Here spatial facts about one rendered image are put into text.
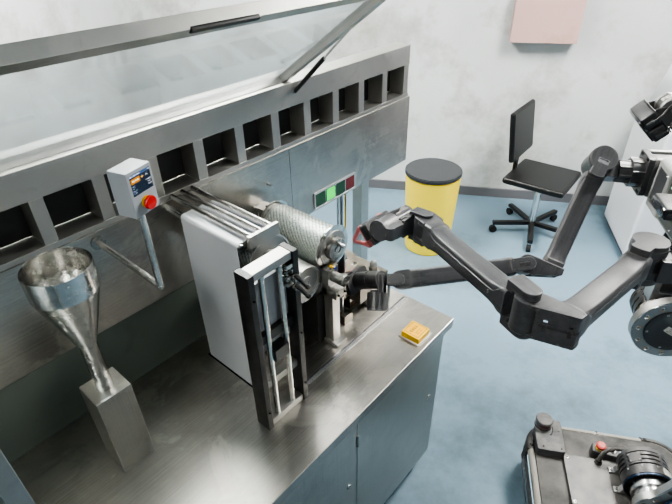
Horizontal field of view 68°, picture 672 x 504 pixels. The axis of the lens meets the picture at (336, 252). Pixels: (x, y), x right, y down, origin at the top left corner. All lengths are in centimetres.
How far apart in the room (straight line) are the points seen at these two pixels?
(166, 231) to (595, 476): 185
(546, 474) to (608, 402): 81
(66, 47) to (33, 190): 54
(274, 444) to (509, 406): 161
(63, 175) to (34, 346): 45
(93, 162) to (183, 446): 79
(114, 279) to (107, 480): 53
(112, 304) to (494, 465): 182
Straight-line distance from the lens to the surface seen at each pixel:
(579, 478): 236
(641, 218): 394
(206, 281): 150
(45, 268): 125
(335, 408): 156
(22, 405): 161
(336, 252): 155
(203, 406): 162
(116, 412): 139
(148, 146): 145
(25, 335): 149
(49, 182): 136
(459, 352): 303
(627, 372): 324
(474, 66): 427
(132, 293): 158
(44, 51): 87
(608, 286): 115
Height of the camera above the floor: 212
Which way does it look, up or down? 34 degrees down
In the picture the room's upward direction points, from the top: 1 degrees counter-clockwise
